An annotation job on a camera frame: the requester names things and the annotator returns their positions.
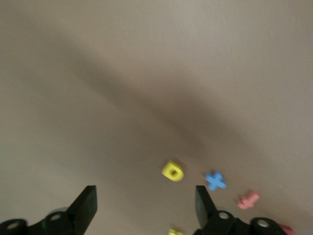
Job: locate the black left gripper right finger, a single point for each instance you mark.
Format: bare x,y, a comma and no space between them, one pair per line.
210,218

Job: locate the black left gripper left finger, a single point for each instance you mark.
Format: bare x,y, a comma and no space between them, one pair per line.
80,210

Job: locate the yellow foam letter a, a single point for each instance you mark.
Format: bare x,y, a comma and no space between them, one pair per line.
167,169

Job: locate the blue foam letter x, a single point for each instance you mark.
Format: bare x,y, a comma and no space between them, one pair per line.
215,181

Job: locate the yellow foam letter k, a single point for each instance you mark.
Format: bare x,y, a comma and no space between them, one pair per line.
176,231

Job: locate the pink foam letter f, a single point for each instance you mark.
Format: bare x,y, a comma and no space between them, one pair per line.
248,199

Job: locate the red foam letter z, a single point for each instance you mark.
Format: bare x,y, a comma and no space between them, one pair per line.
286,229

